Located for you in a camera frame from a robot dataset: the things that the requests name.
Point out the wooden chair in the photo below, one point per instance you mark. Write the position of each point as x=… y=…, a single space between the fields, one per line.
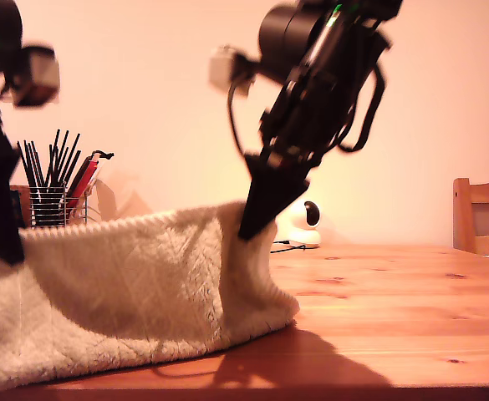
x=461 y=217

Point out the black chopstick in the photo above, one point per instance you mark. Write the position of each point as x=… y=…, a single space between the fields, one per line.
x=52 y=158
x=59 y=159
x=68 y=160
x=31 y=164
x=49 y=166
x=25 y=165
x=71 y=169
x=37 y=164

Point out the cream fluffy tea towel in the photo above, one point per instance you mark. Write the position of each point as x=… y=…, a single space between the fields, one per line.
x=123 y=271

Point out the brown wooden box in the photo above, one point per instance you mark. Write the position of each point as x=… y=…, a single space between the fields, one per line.
x=24 y=209

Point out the white round security camera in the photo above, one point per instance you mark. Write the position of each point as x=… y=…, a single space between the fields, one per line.
x=302 y=234

